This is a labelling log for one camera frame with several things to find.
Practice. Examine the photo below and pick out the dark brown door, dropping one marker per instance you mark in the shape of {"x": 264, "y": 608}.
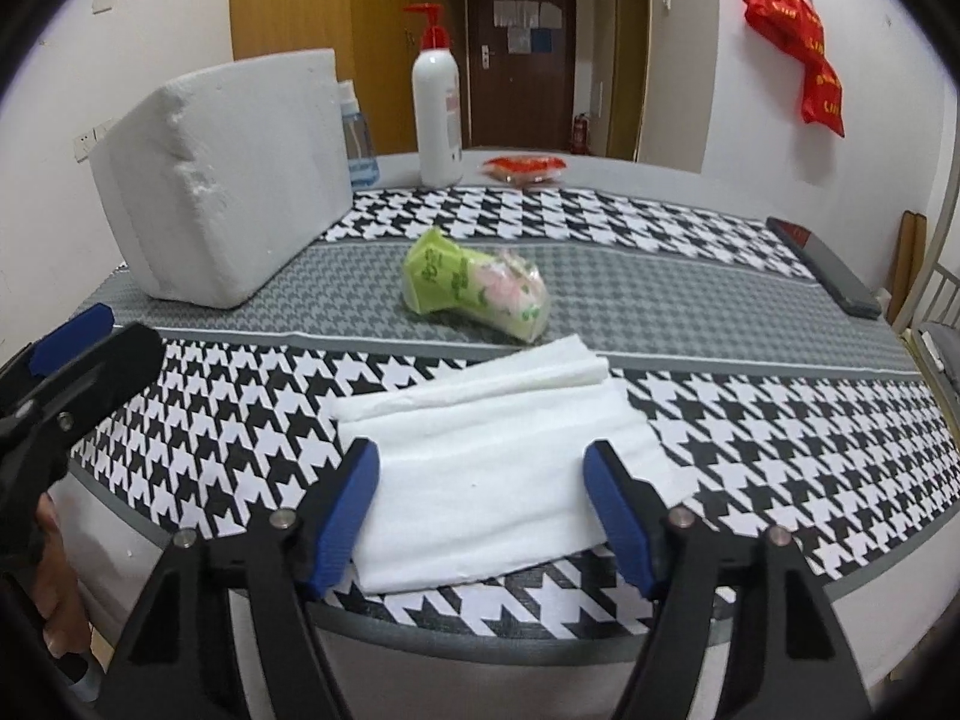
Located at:
{"x": 555, "y": 105}

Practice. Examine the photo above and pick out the red snack packet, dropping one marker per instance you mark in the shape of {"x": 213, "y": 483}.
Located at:
{"x": 525, "y": 169}

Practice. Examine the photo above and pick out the white pump bottle red cap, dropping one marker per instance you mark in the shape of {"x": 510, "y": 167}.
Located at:
{"x": 437, "y": 112}

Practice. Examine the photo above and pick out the white wall outlet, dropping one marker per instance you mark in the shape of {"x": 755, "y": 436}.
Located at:
{"x": 103, "y": 130}
{"x": 84, "y": 146}

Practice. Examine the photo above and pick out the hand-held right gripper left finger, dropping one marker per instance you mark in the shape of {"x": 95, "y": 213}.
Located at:
{"x": 345, "y": 517}

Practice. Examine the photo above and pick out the houndstooth table mat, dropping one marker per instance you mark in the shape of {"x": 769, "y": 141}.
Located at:
{"x": 675, "y": 300}

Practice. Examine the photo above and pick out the wooden door frame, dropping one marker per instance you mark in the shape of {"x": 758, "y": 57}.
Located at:
{"x": 630, "y": 52}

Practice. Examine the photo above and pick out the white wall cover plate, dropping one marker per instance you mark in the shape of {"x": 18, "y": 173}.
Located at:
{"x": 103, "y": 1}

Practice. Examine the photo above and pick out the white foam box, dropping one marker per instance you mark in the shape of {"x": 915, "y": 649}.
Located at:
{"x": 225, "y": 187}

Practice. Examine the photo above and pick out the large white paper notice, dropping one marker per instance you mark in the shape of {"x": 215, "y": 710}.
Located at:
{"x": 516, "y": 13}

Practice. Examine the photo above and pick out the red plastic bag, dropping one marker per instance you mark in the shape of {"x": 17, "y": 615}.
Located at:
{"x": 802, "y": 45}

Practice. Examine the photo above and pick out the clear spray bottle blue label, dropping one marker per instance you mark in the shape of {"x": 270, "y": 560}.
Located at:
{"x": 360, "y": 142}

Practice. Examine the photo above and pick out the white towel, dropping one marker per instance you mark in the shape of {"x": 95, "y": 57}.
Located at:
{"x": 480, "y": 465}

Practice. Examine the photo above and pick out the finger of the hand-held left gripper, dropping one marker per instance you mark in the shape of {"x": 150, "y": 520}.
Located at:
{"x": 112, "y": 375}
{"x": 75, "y": 334}

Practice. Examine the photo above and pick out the wooden boards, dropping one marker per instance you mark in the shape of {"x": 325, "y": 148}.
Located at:
{"x": 909, "y": 255}

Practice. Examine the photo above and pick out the wooden wardrobe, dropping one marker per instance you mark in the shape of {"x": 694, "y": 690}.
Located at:
{"x": 300, "y": 0}

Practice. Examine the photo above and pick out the white metal bed frame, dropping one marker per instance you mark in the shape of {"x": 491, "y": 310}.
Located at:
{"x": 930, "y": 259}

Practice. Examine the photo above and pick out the person's left hand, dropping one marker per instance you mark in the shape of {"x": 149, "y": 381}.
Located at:
{"x": 64, "y": 600}

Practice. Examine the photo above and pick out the small white paper notice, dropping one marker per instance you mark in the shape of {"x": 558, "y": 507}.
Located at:
{"x": 551, "y": 16}

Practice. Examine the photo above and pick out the red fire extinguisher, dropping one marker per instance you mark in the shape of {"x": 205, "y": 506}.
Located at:
{"x": 580, "y": 133}

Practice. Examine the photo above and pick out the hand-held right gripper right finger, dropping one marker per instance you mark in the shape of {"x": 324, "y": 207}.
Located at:
{"x": 619, "y": 510}

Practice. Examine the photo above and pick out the blue paper notice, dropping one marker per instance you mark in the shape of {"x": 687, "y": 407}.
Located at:
{"x": 540, "y": 41}

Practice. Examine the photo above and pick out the green tissue pack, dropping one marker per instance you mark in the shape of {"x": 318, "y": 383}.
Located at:
{"x": 450, "y": 277}

